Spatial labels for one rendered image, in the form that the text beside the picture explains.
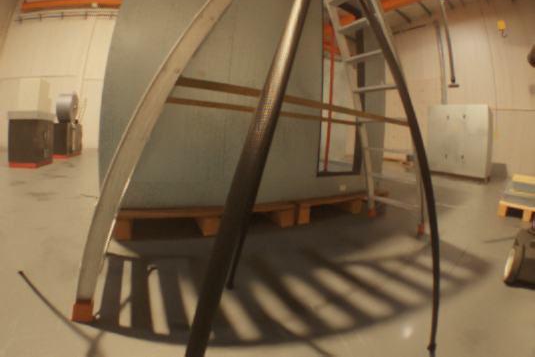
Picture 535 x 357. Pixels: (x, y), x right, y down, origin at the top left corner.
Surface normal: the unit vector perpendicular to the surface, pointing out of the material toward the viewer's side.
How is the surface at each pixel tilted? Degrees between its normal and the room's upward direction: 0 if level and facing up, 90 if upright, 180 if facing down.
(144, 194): 90
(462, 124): 90
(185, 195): 90
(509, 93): 90
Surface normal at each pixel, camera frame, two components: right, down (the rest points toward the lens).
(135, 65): 0.47, 0.09
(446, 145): -0.88, -0.02
